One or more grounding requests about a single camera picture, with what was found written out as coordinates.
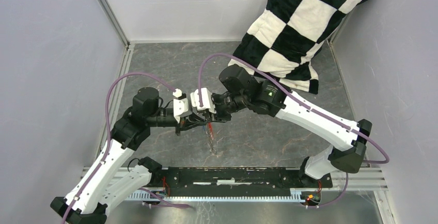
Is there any black white checkered blanket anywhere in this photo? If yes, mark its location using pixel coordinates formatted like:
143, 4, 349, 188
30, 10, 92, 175
230, 0, 368, 94

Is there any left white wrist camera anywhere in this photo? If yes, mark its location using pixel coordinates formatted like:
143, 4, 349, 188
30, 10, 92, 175
173, 88, 193, 123

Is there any metal key holder plate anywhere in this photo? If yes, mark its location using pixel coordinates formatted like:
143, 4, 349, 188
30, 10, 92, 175
207, 132, 216, 155

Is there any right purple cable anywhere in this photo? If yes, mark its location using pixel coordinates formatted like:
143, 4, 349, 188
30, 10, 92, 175
197, 53, 391, 209

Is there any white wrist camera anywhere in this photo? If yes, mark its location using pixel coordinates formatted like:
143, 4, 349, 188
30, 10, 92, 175
190, 88, 216, 114
173, 88, 193, 123

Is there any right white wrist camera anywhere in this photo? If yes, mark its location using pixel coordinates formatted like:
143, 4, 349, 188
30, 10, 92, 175
190, 88, 216, 114

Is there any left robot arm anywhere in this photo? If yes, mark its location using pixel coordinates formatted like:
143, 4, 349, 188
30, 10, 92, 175
50, 87, 216, 223

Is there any aluminium frame rail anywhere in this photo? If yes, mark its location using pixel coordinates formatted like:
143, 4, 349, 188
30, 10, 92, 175
97, 0, 131, 48

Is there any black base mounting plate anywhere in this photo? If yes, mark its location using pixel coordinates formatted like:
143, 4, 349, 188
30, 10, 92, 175
147, 167, 333, 197

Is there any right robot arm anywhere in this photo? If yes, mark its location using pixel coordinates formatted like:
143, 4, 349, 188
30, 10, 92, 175
201, 65, 372, 187

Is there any slotted cable duct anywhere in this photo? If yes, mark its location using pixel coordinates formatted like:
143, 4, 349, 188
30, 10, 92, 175
126, 190, 315, 203

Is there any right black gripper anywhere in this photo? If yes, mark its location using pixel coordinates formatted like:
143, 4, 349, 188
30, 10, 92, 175
202, 92, 248, 123

